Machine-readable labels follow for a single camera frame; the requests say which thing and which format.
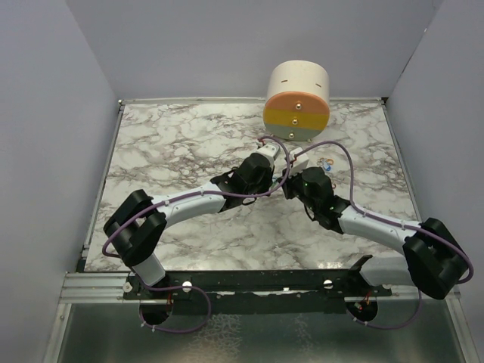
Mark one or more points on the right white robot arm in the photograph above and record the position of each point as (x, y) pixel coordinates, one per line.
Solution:
(429, 256)

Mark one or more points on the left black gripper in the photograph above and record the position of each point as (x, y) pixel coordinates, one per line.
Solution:
(268, 176)

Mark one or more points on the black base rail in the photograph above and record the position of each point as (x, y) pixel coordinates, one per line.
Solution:
(256, 292)

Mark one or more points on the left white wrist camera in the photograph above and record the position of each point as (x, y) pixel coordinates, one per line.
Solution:
(269, 150)

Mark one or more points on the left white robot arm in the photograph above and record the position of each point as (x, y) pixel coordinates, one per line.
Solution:
(136, 227)

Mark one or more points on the blue tagged key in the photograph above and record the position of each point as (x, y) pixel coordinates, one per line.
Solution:
(326, 166)

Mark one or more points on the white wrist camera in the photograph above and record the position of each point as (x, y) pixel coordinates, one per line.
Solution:
(269, 150)
(297, 163)

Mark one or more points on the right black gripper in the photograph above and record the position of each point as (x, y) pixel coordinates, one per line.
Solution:
(288, 193)

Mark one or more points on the round three-drawer mini cabinet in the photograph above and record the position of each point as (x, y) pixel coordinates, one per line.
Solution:
(297, 106)

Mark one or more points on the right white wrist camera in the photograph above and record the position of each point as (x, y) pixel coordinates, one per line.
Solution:
(297, 163)

